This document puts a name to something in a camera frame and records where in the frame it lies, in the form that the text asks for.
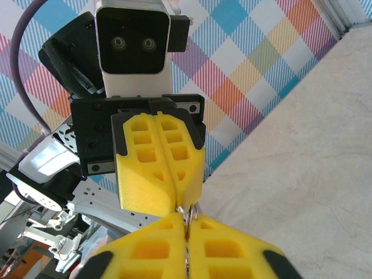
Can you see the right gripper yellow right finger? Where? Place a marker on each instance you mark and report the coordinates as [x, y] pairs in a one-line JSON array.
[[247, 255]]

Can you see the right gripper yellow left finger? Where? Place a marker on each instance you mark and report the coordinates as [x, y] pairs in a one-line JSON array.
[[130, 261]]

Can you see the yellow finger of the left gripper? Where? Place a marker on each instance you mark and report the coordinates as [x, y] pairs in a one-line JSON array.
[[191, 171], [139, 186]]

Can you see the white metal equipment frame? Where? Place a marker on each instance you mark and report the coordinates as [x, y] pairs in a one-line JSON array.
[[58, 241]]

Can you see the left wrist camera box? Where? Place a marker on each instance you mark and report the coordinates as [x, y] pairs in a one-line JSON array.
[[133, 58]]

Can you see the aluminium frame post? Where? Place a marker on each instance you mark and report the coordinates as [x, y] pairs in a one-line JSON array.
[[340, 17], [8, 152]]

